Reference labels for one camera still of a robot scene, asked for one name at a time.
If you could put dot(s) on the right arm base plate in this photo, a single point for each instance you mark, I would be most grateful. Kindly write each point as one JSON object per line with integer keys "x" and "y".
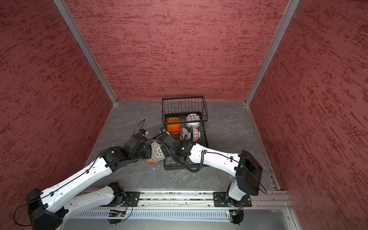
{"x": 222, "y": 200}

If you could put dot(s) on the perforated cable duct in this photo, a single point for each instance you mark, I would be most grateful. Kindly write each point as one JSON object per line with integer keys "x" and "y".
{"x": 158, "y": 214}

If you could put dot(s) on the black wire dish rack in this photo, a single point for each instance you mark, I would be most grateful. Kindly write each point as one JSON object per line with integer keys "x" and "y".
{"x": 185, "y": 118}

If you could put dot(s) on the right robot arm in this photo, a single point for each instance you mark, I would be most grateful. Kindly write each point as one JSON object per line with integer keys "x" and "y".
{"x": 243, "y": 167}

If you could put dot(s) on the right aluminium corner profile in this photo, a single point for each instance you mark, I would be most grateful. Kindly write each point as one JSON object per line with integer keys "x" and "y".
{"x": 284, "y": 22}

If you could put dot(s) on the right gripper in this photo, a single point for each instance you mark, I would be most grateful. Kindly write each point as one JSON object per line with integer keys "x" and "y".
{"x": 167, "y": 153}

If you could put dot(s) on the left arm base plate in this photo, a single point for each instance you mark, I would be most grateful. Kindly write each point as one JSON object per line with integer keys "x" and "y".
{"x": 129, "y": 199}

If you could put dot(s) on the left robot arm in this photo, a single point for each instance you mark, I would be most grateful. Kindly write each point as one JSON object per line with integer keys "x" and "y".
{"x": 49, "y": 208}

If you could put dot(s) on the blue patterned bowl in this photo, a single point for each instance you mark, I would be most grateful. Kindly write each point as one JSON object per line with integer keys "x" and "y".
{"x": 194, "y": 134}

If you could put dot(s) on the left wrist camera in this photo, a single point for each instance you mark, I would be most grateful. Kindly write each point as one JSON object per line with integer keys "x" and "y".
{"x": 142, "y": 132}

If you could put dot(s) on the left aluminium corner profile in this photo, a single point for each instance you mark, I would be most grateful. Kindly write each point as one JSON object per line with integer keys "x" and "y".
{"x": 73, "y": 27}

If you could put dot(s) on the aluminium mounting rail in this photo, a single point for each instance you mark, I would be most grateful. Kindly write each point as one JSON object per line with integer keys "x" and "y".
{"x": 203, "y": 199}

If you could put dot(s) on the aluminium corner profile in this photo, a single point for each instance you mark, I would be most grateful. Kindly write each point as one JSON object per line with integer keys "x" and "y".
{"x": 284, "y": 22}
{"x": 73, "y": 27}

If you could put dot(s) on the white bowl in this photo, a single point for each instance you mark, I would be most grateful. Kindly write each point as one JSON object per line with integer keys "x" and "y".
{"x": 193, "y": 120}

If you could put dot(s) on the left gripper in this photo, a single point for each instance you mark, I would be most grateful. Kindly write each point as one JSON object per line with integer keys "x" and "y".
{"x": 148, "y": 149}

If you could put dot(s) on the orange bowl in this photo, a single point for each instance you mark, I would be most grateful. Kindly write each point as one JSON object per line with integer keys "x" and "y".
{"x": 173, "y": 126}

